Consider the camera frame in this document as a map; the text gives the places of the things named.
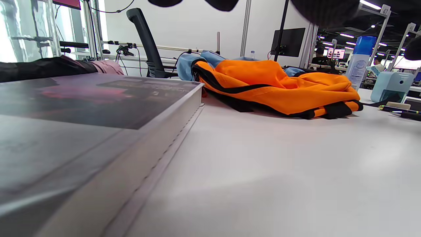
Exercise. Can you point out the person's left hand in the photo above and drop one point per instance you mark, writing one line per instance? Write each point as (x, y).
(325, 11)

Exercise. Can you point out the white spray can blue cap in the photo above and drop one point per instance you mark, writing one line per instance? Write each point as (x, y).
(360, 62)

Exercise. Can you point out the orange and blue school bag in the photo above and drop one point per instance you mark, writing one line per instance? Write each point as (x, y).
(263, 84)

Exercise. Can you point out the light blue pencil sharpener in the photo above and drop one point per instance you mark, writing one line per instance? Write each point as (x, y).
(391, 85)

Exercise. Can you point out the beige eraser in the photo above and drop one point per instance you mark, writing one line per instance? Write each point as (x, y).
(398, 105)

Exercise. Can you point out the blue pen with gold trim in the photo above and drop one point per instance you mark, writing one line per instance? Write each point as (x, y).
(398, 109)

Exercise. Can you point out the black pen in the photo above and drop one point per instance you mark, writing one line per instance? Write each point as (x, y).
(408, 116)

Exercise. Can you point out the book with purple sunset cover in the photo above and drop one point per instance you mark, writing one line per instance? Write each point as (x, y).
(82, 105)

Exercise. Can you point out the black monitor on pole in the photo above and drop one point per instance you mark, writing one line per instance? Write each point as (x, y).
(289, 41)

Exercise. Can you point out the black office chair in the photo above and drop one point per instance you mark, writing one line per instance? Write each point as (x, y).
(148, 42)

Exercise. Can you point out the black and pink folded umbrella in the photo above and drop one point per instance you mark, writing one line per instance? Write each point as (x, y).
(49, 67)

